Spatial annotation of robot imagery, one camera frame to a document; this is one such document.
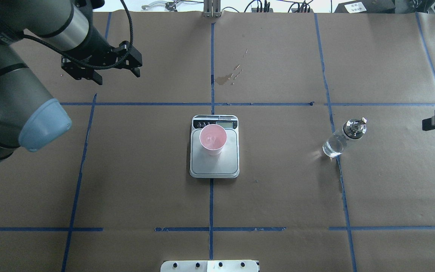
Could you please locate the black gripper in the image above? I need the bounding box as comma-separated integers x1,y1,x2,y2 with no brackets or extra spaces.
62,41,143,85

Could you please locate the pink paper cup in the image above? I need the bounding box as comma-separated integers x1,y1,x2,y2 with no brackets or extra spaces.
199,124,227,156

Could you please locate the glass sauce bottle metal spout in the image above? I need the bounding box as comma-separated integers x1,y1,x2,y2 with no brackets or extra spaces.
322,117,367,158

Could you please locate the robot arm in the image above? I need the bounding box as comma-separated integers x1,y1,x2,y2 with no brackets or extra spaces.
0,0,143,162

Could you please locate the silver digital kitchen scale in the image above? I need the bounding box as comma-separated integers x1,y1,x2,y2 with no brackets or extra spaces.
190,115,240,179

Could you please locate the brown paper table cover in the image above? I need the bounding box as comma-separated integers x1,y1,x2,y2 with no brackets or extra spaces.
0,12,435,272

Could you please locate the black box white label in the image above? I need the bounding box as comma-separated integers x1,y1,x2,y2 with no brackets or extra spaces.
333,0,396,14

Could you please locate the aluminium frame post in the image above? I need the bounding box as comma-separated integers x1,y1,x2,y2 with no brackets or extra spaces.
202,0,222,18

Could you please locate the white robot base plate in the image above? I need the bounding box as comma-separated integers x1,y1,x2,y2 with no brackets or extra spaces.
160,260,260,272

